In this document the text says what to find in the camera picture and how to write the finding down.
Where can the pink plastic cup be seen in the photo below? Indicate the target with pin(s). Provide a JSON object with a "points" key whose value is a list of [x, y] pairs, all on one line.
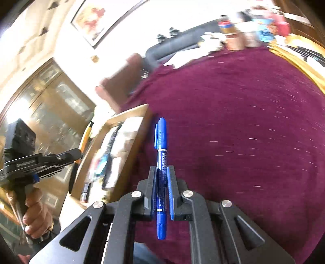
{"points": [[280, 24]]}

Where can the yellow pen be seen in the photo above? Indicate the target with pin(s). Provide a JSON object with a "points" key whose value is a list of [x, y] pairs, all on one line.
{"points": [[85, 142]]}

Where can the brown packing tape roll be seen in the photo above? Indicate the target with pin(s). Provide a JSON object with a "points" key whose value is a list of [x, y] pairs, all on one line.
{"points": [[234, 42]]}

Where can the white plastic jar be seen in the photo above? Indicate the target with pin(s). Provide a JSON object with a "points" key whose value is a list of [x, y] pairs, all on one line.
{"points": [[250, 35]]}

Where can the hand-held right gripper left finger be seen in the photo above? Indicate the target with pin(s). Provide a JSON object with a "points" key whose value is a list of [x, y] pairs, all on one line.
{"points": [[151, 193]]}

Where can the shallow cardboard box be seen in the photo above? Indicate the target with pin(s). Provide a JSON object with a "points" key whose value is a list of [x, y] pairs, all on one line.
{"points": [[142, 127]]}

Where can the white plastic packet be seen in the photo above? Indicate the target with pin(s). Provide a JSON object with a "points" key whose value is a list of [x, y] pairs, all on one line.
{"points": [[124, 142]]}

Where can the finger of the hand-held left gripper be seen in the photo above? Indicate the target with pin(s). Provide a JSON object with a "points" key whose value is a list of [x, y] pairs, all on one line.
{"points": [[55, 168], [63, 155]]}

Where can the blue marker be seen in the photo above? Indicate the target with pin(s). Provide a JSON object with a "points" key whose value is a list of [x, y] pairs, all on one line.
{"points": [[161, 142]]}

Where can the small yellow wall plaque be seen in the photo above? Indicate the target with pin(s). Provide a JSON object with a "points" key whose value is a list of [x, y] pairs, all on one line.
{"points": [[95, 59]]}

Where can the brown armchair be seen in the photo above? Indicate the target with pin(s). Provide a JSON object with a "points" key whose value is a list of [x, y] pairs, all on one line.
{"points": [[119, 83]]}

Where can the white cotton glove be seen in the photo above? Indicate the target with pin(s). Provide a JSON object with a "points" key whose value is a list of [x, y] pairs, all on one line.
{"points": [[210, 44], [215, 35]]}

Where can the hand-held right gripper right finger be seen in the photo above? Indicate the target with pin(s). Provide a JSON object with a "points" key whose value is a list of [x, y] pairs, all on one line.
{"points": [[170, 193]]}

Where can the person's left hand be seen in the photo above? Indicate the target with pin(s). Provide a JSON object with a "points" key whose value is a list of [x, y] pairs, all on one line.
{"points": [[36, 213]]}

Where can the black clamp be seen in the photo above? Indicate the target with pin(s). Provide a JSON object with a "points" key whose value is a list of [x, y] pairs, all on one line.
{"points": [[160, 38], [174, 31]]}

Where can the yellow tray box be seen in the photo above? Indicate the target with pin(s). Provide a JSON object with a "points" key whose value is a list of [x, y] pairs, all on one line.
{"points": [[299, 58]]}

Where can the wooden glass display cabinet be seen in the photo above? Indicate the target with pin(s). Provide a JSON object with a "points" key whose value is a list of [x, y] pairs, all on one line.
{"points": [[50, 101]]}

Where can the blue label plastic jar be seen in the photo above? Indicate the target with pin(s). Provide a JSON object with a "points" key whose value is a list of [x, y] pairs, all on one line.
{"points": [[265, 30]]}

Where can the framed painting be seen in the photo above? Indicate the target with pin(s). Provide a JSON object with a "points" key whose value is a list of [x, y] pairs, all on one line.
{"points": [[96, 20]]}

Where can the black leather sofa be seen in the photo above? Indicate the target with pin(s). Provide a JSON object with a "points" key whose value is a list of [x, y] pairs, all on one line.
{"points": [[177, 40]]}

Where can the maroon tablecloth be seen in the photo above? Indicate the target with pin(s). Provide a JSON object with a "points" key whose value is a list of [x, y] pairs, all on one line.
{"points": [[228, 127]]}

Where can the person's blue jeans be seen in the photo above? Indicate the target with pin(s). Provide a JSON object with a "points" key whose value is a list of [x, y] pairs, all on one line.
{"points": [[147, 255]]}

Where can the colourful tape roll stack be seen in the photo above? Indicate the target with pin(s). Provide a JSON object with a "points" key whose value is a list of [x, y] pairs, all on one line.
{"points": [[227, 25]]}

